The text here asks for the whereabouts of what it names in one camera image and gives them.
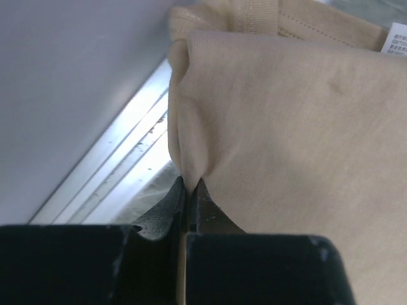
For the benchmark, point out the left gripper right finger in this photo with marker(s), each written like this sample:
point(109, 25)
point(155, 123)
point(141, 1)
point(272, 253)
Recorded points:
point(225, 265)

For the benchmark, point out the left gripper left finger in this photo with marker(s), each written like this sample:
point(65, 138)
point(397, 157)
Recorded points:
point(146, 269)

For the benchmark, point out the left side aluminium rail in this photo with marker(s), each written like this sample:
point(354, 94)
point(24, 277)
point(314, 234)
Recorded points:
point(143, 112)

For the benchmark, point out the beige polo shirt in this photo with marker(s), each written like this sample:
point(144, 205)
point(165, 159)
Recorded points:
point(295, 119)

